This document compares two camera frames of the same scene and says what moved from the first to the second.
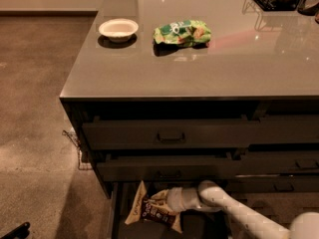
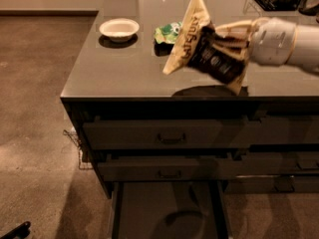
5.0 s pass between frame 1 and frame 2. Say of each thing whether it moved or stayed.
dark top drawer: stayed
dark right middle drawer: stayed
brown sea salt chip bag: moved
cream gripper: moved
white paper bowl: stayed
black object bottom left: stayed
